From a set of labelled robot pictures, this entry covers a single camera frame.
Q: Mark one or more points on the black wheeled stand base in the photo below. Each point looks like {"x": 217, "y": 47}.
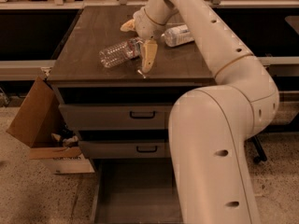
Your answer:
{"x": 261, "y": 156}

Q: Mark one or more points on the dark wooden drawer cabinet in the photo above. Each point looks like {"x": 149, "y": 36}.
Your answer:
{"x": 78, "y": 77}

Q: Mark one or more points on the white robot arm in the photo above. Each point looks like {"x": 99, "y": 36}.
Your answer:
{"x": 209, "y": 126}

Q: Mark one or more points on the grey middle drawer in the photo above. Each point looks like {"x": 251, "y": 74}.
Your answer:
{"x": 124, "y": 149}

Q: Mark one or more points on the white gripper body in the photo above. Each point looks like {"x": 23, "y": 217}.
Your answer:
{"x": 147, "y": 27}

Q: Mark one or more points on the grey top drawer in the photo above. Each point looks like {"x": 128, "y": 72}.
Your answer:
{"x": 115, "y": 117}

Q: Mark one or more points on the grey open bottom drawer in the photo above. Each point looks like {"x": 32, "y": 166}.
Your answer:
{"x": 136, "y": 191}

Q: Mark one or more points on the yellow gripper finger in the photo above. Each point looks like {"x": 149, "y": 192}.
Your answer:
{"x": 148, "y": 53}
{"x": 128, "y": 26}

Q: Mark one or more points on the white labelled water bottle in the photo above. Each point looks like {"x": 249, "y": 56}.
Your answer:
{"x": 177, "y": 36}

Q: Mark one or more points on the open cardboard box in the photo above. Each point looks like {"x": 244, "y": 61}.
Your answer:
{"x": 40, "y": 126}

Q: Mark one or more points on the clear ribbed water bottle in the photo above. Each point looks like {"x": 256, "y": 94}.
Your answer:
{"x": 121, "y": 53}

